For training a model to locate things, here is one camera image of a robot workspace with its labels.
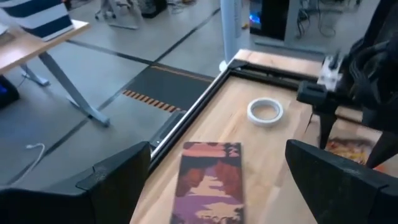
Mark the clear bag of orange spice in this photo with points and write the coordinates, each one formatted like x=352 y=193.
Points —
x=348 y=151

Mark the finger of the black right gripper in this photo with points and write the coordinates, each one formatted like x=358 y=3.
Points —
x=387 y=146
x=326 y=124

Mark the black equipment case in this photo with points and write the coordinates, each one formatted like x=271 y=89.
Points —
x=7 y=93

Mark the white and navy striped bin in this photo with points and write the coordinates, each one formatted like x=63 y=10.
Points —
x=40 y=18

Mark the sunset landscape picture card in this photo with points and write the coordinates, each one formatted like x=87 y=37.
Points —
x=208 y=186

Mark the grey metal stand base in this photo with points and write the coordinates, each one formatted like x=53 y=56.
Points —
x=124 y=18

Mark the white tape roll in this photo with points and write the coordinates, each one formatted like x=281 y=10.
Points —
x=253 y=116

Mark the black computer tower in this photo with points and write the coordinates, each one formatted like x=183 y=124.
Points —
x=273 y=18

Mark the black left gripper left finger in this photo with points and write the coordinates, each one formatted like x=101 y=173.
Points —
x=77 y=205

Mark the light wooden desk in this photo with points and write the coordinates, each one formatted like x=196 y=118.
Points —
x=25 y=49

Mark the black aluminium table frame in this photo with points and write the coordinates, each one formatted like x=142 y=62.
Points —
x=192 y=115

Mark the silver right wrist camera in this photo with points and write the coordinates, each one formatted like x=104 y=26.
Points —
x=329 y=74

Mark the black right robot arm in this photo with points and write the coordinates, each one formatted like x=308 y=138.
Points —
x=385 y=18

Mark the grey table leg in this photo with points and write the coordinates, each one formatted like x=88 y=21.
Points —
x=74 y=93

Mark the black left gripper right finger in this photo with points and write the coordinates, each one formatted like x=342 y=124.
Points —
x=342 y=196

